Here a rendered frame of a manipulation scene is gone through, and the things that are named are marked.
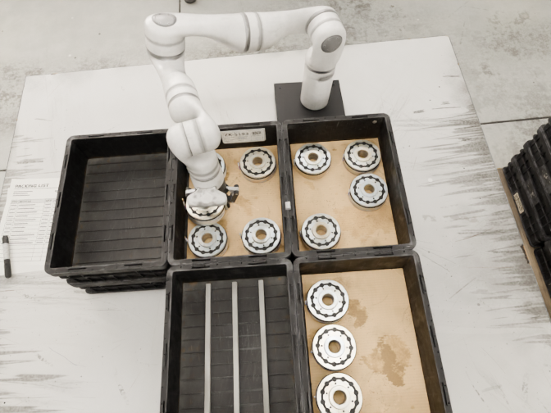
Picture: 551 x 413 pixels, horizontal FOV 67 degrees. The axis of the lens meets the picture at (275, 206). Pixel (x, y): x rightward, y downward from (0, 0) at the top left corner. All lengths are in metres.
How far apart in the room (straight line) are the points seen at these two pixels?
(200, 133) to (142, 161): 0.50
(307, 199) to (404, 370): 0.49
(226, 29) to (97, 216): 0.62
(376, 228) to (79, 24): 2.48
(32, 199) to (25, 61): 1.66
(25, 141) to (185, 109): 0.91
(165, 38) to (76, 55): 1.96
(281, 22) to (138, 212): 0.64
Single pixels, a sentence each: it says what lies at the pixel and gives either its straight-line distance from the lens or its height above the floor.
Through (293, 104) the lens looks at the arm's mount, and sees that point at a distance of 1.41.
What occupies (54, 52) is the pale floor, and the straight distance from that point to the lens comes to 3.06.
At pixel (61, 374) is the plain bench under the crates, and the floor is 0.70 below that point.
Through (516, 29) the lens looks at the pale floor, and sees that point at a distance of 3.07.
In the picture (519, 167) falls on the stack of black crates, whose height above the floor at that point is 0.27.
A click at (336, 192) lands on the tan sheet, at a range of 1.19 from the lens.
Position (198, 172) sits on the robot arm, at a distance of 0.92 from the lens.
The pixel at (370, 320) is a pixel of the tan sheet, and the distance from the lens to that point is 1.09.
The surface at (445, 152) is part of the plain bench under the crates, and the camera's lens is 1.48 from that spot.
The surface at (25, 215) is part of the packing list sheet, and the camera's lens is 1.55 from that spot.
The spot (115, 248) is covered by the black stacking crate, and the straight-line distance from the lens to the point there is 1.22.
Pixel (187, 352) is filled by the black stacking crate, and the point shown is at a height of 0.83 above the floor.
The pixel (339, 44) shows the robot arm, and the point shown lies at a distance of 1.21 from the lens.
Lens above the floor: 1.89
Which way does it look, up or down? 65 degrees down
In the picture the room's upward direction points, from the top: 6 degrees counter-clockwise
